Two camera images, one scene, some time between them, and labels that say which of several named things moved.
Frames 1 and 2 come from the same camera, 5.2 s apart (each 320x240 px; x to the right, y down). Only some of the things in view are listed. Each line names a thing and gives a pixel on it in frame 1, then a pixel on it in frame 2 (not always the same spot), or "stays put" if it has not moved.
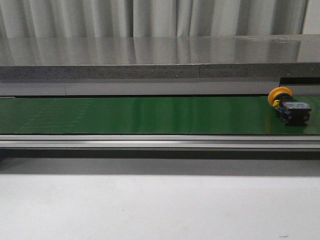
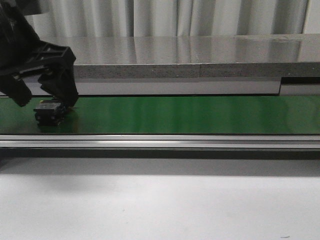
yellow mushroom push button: [293, 113] -> [49, 113]
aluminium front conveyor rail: [159, 141] stays put
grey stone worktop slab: [229, 56] stays put
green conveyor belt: [149, 115] stays put
